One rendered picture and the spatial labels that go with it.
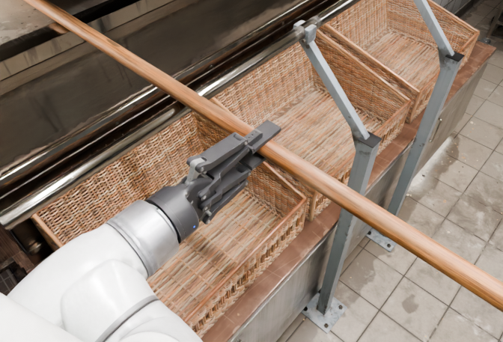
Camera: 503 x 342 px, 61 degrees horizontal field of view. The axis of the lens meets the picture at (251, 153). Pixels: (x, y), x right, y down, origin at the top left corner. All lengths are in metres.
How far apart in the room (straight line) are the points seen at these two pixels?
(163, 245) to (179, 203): 0.06
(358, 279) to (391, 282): 0.14
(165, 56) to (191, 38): 0.10
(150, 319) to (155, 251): 0.09
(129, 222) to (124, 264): 0.05
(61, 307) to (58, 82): 0.69
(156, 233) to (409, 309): 1.50
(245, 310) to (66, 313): 0.74
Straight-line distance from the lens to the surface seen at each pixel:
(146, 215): 0.56
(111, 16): 1.11
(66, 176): 0.72
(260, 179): 1.29
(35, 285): 0.54
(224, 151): 0.60
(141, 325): 0.50
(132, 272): 0.54
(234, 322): 1.19
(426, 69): 2.03
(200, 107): 0.74
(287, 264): 1.26
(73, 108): 1.14
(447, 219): 2.25
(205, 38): 1.33
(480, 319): 2.03
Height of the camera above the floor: 1.68
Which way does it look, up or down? 46 degrees down
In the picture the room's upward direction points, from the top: straight up
